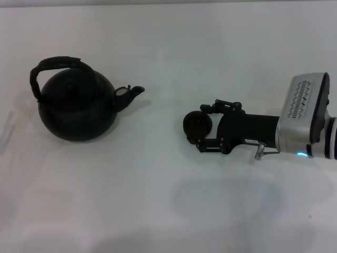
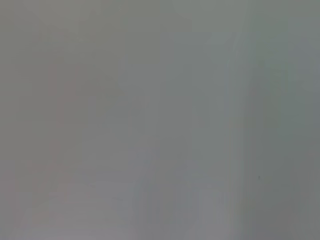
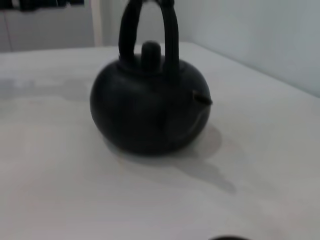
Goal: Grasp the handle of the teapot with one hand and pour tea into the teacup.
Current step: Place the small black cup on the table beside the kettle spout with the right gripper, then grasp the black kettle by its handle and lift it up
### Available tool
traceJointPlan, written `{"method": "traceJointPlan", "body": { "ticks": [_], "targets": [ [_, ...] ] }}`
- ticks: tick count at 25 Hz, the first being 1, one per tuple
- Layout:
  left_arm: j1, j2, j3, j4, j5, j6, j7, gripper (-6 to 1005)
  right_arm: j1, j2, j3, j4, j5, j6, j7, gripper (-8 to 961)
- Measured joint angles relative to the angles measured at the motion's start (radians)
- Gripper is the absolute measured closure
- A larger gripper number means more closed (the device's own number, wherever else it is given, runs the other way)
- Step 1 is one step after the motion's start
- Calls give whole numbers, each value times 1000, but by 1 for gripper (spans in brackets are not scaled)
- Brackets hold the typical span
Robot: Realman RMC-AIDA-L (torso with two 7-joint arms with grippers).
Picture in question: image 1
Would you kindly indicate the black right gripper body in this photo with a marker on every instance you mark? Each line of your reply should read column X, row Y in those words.
column 250, row 130

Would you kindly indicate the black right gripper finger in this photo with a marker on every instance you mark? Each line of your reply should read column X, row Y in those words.
column 213, row 146
column 229, row 108

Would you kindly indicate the small black teacup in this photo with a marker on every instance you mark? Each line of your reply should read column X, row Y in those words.
column 197, row 125

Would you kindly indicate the black round teapot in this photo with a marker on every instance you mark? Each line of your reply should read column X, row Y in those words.
column 71, row 118

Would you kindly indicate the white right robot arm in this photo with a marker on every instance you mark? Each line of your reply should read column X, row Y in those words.
column 330, row 137

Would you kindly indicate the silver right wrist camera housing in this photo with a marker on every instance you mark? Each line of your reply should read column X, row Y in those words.
column 300, row 105

